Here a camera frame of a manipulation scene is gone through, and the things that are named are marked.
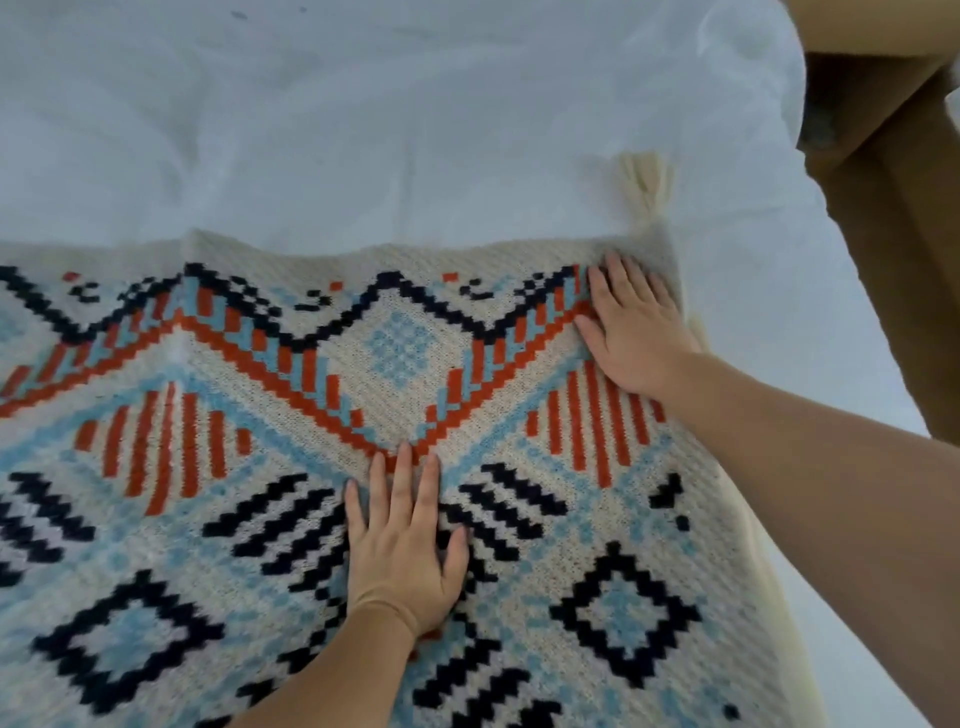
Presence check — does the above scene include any person's right hand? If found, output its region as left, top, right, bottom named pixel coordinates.
left=573, top=250, right=705, bottom=405

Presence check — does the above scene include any person's left hand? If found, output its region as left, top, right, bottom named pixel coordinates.
left=343, top=440, right=471, bottom=641

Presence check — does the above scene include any patterned knit blanket with tassels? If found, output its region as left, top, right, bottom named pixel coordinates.
left=0, top=150, right=830, bottom=728

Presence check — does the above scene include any person's left forearm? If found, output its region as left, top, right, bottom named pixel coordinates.
left=225, top=602, right=419, bottom=728

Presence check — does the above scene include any person's right forearm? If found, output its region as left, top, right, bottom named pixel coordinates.
left=658, top=351, right=960, bottom=728

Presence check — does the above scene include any white bed sheet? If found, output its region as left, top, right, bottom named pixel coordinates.
left=0, top=0, right=935, bottom=728

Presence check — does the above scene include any brown wooden bed frame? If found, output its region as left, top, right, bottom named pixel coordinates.
left=780, top=0, right=960, bottom=447

